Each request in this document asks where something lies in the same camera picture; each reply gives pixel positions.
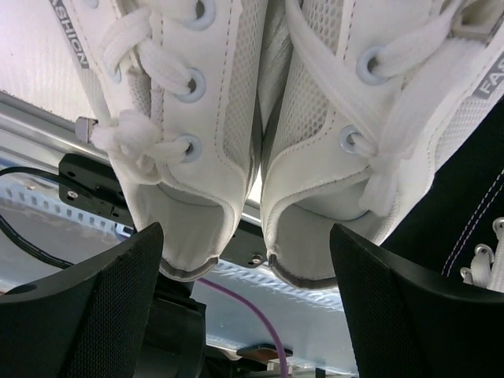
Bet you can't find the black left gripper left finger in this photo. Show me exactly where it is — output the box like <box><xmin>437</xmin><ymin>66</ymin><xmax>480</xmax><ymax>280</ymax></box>
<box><xmin>1</xmin><ymin>223</ymin><xmax>163</xmax><ymax>377</ymax></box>

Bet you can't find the white sneaker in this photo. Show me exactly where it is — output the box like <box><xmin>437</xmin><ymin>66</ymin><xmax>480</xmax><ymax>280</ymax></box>
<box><xmin>261</xmin><ymin>1</ymin><xmax>503</xmax><ymax>290</ymax></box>
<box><xmin>51</xmin><ymin>1</ymin><xmax>268</xmax><ymax>282</ymax></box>

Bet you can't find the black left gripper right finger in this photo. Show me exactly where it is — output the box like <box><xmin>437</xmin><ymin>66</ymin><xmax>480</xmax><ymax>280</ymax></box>
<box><xmin>330</xmin><ymin>224</ymin><xmax>503</xmax><ymax>377</ymax></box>

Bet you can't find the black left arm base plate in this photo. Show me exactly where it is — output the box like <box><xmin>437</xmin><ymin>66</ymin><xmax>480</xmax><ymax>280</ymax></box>
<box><xmin>58</xmin><ymin>154</ymin><xmax>133</xmax><ymax>226</ymax></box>

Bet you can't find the black thin cable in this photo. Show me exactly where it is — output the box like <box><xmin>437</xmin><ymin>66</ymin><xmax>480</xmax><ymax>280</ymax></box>
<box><xmin>0</xmin><ymin>166</ymin><xmax>68</xmax><ymax>272</ymax></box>

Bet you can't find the black canvas sneaker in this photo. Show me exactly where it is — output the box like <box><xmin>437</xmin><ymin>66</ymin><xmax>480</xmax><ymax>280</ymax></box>
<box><xmin>382</xmin><ymin>102</ymin><xmax>503</xmax><ymax>291</ymax></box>

